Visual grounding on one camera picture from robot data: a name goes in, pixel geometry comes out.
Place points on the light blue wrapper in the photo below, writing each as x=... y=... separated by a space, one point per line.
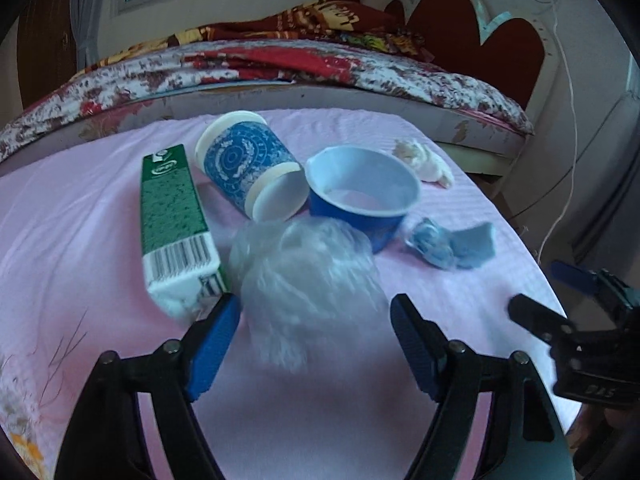
x=470 y=245

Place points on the white bed frame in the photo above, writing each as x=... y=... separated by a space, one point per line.
x=350 y=97

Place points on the floral quilt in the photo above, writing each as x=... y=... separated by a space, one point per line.
x=150 y=75

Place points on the pink floral tablecloth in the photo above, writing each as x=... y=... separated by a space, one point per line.
x=100 y=260

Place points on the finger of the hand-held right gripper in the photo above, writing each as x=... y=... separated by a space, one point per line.
x=570 y=272
x=537 y=315

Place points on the blue patterned paper cup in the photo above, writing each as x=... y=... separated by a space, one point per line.
x=240 y=160

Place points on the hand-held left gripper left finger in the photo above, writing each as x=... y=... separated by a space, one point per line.
x=212 y=350

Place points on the white tissue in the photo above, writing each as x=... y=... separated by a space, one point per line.
x=425 y=162

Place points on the colourful printed pillow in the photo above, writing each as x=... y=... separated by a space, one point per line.
x=385 y=40

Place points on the blue plastic bowl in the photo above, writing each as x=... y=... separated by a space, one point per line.
x=360 y=222

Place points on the green carton box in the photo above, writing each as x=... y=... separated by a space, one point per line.
x=170 y=200

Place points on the clear plastic bag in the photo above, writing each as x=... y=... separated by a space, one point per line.
x=300 y=280

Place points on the red printed blanket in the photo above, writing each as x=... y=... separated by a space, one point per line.
x=325 y=15

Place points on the brown wooden door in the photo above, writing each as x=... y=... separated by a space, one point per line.
x=45 y=50

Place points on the red heart headboard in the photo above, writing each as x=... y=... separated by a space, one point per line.
x=465 y=25

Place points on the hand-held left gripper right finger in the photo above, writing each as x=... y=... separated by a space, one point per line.
x=415 y=350

